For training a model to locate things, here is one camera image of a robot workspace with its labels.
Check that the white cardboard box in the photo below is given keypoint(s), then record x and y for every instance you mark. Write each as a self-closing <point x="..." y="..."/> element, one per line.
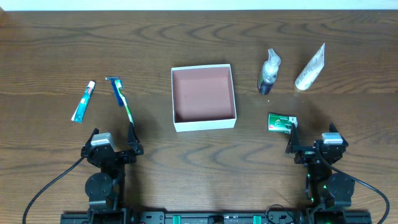
<point x="203" y="97"/>

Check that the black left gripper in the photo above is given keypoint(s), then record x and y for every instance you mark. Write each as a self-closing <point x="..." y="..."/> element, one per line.
<point x="116" y="154"/>

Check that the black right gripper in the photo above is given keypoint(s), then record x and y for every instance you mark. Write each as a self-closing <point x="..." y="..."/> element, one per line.
<point x="310" y="152"/>

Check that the green toothpaste tube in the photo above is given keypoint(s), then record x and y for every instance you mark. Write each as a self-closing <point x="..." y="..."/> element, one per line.
<point x="82" y="106"/>

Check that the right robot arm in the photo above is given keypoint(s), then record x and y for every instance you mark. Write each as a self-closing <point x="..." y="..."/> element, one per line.
<point x="330" y="192"/>

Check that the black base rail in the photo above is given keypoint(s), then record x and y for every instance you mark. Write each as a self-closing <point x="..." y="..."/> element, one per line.
<point x="272" y="216"/>

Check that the white cosmetic tube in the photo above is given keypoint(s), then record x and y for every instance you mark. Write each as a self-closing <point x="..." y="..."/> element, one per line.
<point x="311" y="71"/>

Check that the clear spray bottle dark liquid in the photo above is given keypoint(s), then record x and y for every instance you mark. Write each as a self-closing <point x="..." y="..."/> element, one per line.
<point x="269" y="72"/>

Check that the green white toothbrush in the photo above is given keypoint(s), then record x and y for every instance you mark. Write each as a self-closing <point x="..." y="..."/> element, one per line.
<point x="128" y="111"/>

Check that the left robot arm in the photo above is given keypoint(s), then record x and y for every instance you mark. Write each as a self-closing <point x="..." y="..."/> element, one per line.
<point x="105" y="189"/>

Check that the green soap packet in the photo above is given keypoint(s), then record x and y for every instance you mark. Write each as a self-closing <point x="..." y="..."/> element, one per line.
<point x="280" y="123"/>

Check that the blue disposable razor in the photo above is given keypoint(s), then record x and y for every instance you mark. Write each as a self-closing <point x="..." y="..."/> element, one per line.
<point x="115" y="89"/>

